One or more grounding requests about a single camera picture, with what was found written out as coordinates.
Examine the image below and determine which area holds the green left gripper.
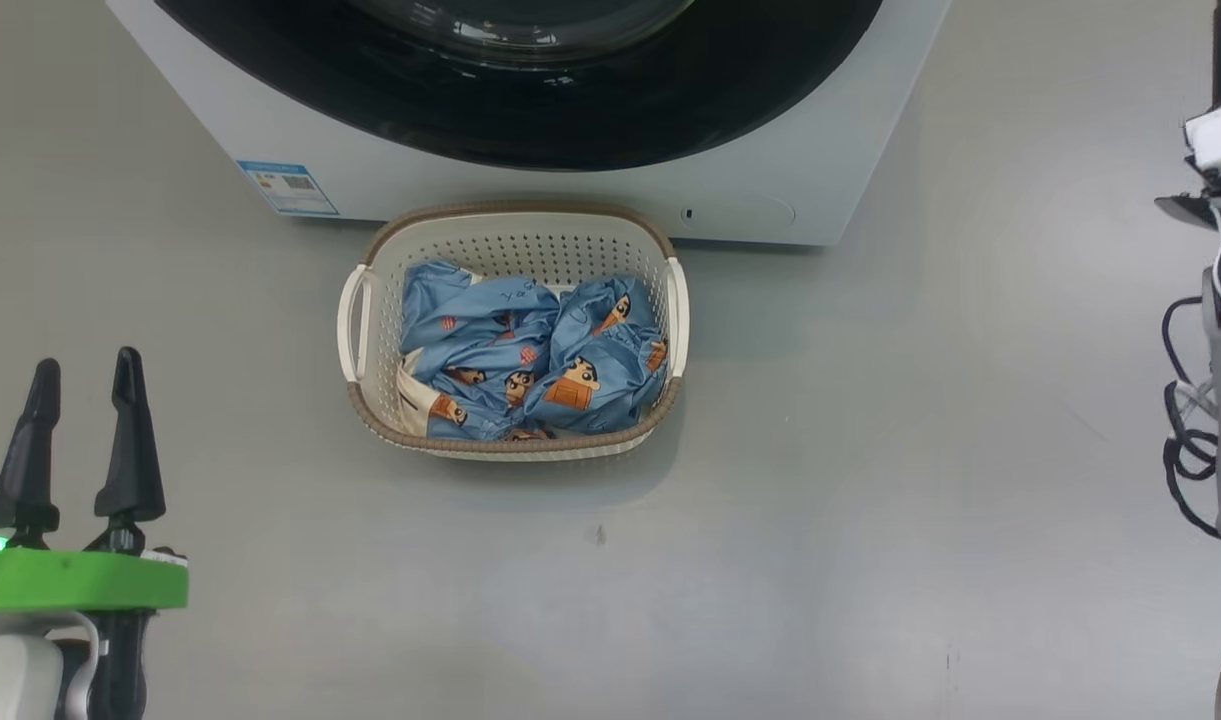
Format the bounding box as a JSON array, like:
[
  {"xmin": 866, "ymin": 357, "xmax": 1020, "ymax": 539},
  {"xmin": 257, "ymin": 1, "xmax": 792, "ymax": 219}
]
[{"xmin": 0, "ymin": 346, "xmax": 189, "ymax": 720}]

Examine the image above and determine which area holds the black round glass washer door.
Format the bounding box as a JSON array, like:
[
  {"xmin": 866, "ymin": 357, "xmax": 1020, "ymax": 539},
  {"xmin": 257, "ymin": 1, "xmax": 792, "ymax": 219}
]
[{"xmin": 155, "ymin": 0, "xmax": 884, "ymax": 171}]

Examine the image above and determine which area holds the white front-load washing machine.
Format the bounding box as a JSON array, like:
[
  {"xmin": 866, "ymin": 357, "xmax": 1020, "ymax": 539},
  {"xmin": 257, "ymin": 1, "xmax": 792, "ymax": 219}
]
[{"xmin": 105, "ymin": 0, "xmax": 953, "ymax": 247}]

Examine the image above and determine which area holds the cream perforated laundry basket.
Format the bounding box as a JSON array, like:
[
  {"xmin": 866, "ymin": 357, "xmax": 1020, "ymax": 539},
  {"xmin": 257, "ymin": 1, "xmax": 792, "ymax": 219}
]
[{"xmin": 336, "ymin": 201, "xmax": 690, "ymax": 462}]

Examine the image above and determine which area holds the blue energy label sticker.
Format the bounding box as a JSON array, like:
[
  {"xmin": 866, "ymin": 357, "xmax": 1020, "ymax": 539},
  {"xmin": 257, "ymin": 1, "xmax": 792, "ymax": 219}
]
[{"xmin": 236, "ymin": 160, "xmax": 340, "ymax": 217}]

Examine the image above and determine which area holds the oval drain filter cover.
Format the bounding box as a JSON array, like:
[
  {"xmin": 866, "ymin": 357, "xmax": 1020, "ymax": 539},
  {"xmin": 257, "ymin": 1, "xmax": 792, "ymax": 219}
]
[{"xmin": 678, "ymin": 192, "xmax": 797, "ymax": 233}]

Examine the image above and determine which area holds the black loose cable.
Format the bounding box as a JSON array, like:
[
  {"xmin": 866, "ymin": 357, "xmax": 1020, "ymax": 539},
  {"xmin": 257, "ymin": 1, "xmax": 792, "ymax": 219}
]
[{"xmin": 1160, "ymin": 295, "xmax": 1221, "ymax": 541}]

